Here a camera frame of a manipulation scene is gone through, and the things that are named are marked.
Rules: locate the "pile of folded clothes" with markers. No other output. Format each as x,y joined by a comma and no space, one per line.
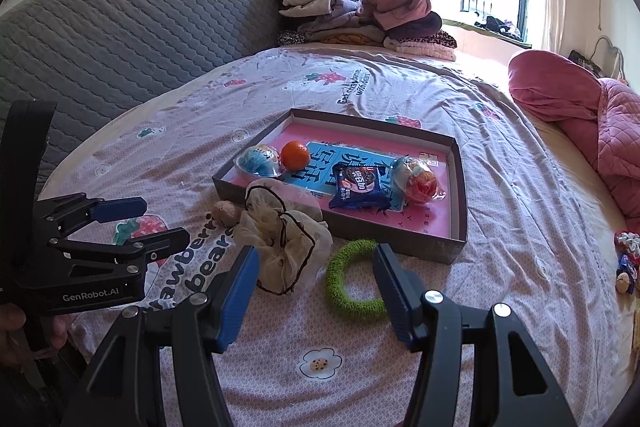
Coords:
405,26

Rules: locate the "walnut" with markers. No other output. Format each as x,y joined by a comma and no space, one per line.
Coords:
226,213

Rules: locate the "person's left hand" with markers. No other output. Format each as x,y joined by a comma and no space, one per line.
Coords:
22,341

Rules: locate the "pink quilted blanket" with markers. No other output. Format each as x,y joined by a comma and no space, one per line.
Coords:
600,117

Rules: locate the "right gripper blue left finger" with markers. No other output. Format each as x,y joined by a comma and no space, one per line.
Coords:
233,296

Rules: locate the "grey quilted headboard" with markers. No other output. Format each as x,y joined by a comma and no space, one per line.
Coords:
95,59

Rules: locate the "beige polka dot scrunchie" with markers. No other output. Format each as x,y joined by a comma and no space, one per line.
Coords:
285,224

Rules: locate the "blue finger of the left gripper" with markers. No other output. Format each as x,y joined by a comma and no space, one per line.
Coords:
157,246
109,210

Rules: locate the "large orange mandarin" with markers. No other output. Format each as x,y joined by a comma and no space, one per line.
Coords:
294,156

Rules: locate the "red blue Kinder egg toy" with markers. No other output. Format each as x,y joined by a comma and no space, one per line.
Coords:
415,181

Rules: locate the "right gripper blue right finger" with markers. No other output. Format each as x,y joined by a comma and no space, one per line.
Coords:
403,294

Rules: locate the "shallow grey cardboard box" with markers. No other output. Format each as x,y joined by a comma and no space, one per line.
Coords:
429,248

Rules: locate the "blue Oreo cookie packet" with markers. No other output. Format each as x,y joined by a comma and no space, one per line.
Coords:
358,187

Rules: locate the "small colourful doll toy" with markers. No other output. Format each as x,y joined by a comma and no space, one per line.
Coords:
627,273

